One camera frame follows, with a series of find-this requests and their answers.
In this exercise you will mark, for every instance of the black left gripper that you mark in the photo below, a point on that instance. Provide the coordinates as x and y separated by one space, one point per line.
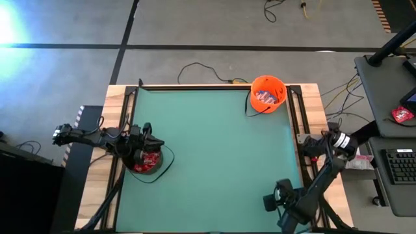
139 144

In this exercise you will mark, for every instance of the white blue Hershey's candy bar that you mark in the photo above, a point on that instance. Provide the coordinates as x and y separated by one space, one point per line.
262 95
269 100

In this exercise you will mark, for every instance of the black aluminium table frame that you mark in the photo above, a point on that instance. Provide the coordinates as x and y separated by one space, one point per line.
195 87

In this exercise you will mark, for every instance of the orange black striped strip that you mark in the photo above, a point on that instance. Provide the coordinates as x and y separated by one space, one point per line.
381 14

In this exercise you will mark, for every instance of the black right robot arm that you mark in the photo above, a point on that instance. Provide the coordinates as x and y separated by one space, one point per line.
325 175

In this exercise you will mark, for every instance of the black jack-o-lantern halloween bucket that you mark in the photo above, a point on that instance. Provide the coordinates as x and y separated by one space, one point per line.
130 167

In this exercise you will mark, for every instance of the grey desk top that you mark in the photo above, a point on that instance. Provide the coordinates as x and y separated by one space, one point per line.
380 97

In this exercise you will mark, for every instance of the dark grey keyboard tray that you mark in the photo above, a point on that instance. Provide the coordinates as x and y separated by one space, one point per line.
383 191

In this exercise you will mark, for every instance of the black cabinet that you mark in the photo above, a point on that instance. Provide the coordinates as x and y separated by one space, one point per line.
29 195

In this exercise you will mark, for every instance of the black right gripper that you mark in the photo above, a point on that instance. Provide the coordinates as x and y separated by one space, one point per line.
292 204

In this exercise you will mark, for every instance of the dark tablet screen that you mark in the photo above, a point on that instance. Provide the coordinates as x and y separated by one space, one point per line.
410 100

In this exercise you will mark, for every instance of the black panel striped edge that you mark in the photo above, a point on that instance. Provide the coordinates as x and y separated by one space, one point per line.
73 195

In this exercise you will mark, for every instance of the clear plastic candy bag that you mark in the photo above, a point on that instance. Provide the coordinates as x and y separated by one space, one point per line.
360 162

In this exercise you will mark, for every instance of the green table mat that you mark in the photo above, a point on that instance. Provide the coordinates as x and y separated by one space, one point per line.
208 146

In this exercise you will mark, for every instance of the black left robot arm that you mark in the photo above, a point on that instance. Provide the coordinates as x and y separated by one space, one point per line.
84 138

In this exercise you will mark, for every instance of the orange halloween bucket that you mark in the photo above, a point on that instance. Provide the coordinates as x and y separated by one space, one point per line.
265 109

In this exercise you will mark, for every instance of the black computer keyboard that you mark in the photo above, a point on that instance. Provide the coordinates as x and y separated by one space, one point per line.
403 167

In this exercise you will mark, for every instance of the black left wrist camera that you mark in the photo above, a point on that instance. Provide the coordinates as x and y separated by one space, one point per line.
136 132

